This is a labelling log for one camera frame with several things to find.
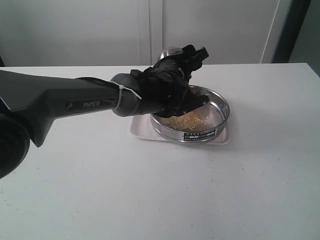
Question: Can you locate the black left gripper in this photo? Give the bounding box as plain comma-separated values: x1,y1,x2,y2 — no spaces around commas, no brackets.
131,44,210,118

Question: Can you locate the yellow and white grain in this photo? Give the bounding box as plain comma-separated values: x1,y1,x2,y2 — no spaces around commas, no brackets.
159,112,204,131

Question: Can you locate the round stainless steel sieve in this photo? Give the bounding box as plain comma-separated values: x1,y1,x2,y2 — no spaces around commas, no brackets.
150,85,230,144

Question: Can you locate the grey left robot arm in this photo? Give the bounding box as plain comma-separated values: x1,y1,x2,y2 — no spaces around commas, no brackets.
0,44,210,177

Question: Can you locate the white plastic tray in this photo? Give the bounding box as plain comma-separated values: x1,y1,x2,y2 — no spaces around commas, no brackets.
129,115,231,146

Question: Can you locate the white cabinet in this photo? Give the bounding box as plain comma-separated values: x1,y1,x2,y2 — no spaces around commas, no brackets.
0,0,292,67

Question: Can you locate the stainless steel cup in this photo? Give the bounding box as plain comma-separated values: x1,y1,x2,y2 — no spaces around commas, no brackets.
157,47,183,62

